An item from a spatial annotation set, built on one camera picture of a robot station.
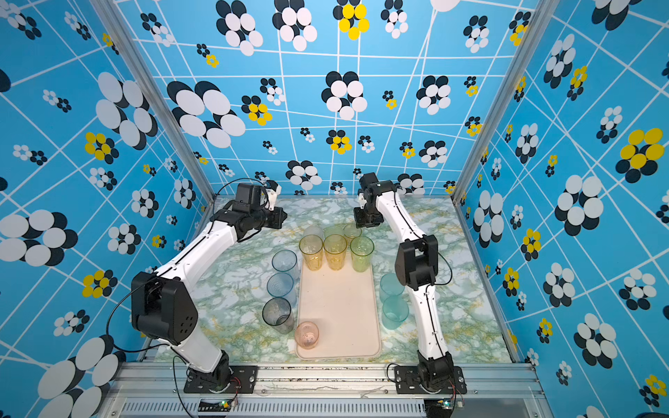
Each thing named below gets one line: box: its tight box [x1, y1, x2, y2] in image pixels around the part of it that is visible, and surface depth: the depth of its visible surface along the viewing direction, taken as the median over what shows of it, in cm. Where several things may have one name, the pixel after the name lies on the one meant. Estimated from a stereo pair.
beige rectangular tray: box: [294, 256, 382, 360], surface depth 88 cm
